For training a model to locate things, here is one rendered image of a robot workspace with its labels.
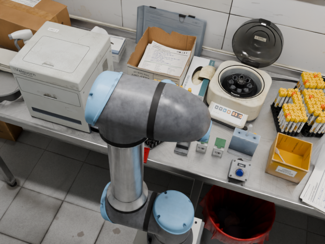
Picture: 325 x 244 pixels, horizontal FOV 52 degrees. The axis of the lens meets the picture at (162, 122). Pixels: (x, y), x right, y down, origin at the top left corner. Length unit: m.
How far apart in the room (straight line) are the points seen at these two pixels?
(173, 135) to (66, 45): 0.79
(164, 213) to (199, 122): 0.37
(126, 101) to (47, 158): 1.86
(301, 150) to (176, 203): 0.64
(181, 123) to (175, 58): 1.01
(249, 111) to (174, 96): 0.83
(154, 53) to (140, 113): 1.03
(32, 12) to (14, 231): 1.27
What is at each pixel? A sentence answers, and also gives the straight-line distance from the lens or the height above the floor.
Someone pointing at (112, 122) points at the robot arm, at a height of 1.49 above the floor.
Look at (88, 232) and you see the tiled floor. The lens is 2.15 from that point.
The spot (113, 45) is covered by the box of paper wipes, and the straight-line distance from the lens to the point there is 1.69.
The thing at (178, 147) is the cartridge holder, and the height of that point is 0.89.
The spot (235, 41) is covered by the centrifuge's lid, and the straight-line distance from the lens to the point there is 1.58.
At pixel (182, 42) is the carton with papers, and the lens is 1.64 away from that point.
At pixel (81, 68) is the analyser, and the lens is 1.23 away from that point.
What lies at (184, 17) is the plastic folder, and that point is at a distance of 1.62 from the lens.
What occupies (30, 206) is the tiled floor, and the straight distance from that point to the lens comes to 2.30.
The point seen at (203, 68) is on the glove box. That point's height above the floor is 0.97.
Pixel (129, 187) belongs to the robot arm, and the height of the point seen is 1.24.
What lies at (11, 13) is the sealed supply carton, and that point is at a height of 1.06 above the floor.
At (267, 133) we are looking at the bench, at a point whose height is 0.87.
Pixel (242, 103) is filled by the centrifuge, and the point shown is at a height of 0.99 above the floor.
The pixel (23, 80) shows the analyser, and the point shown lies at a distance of 1.34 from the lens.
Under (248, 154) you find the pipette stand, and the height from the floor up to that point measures 0.89.
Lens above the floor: 2.00
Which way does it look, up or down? 52 degrees down
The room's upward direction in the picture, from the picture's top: 4 degrees clockwise
